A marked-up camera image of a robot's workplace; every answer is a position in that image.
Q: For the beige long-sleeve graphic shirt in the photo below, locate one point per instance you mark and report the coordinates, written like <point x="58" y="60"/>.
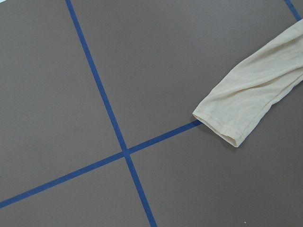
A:
<point x="236" y="105"/>

